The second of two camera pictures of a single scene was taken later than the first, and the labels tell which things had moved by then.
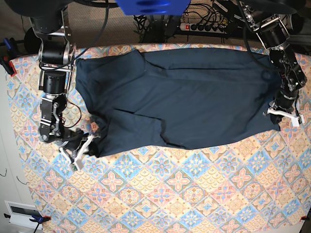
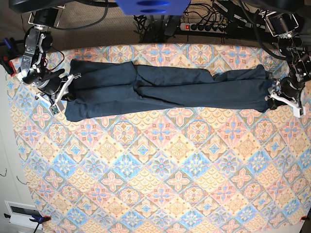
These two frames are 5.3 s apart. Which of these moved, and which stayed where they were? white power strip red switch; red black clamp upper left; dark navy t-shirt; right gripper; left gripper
Moved: left gripper; right gripper; dark navy t-shirt
Stayed: white power strip red switch; red black clamp upper left
